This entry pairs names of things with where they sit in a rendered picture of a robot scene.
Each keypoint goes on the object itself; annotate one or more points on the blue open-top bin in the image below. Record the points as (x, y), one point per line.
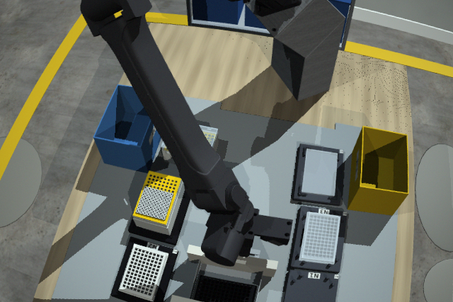
(126, 122)

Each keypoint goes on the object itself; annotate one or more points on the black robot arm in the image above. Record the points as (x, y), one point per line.
(209, 183)

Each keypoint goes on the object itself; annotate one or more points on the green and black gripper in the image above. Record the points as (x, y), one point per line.
(245, 251)

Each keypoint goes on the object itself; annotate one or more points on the white multi-well plate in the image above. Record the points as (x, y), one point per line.
(142, 278)
(323, 244)

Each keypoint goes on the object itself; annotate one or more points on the yellow open-top box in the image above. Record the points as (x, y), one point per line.
(380, 163)

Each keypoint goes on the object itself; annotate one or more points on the grey flat mat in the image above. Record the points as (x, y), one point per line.
(263, 154)

